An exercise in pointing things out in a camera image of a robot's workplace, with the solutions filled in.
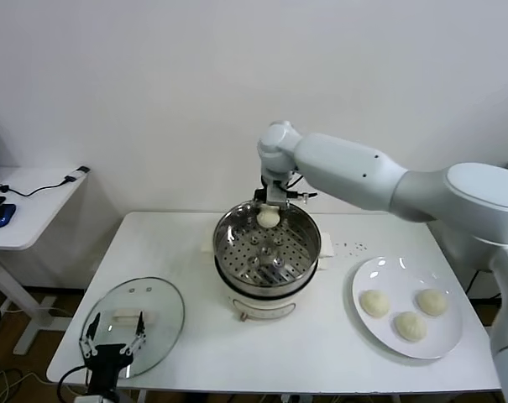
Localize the blue computer mouse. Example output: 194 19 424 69
0 204 17 230

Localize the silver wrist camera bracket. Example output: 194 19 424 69
264 179 289 207

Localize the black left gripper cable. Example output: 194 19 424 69
58 364 91 403

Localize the black cable with adapter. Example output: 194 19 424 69
0 166 90 198

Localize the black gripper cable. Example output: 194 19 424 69
58 364 91 403
285 170 320 202

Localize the white oval plate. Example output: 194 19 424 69
351 256 464 360

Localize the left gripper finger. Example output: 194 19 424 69
125 310 148 356
79 311 102 358

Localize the steel steamer basket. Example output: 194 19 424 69
199 198 337 297

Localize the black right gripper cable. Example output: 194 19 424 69
285 170 320 202

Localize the glass pot lid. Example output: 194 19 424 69
80 276 186 379

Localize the white steamed baozi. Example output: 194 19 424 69
256 204 279 230
393 311 428 343
416 288 449 317
358 289 391 318

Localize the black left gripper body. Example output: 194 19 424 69
85 343 134 394

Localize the white side table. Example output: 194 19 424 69
0 167 91 358

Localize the white electric cooker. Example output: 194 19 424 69
214 251 331 323

